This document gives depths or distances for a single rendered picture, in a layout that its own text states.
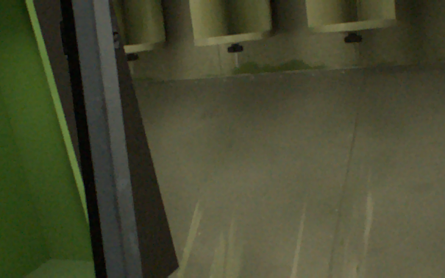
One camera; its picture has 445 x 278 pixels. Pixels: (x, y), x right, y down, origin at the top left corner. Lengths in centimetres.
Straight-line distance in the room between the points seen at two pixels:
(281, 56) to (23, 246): 137
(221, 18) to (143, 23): 49
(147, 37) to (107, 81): 244
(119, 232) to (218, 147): 239
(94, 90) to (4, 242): 183
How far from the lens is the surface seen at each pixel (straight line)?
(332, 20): 350
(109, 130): 173
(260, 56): 415
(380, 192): 365
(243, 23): 380
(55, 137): 340
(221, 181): 404
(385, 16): 354
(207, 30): 383
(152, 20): 418
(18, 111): 347
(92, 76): 173
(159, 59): 446
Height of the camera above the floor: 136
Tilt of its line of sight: 7 degrees down
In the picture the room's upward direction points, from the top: 6 degrees counter-clockwise
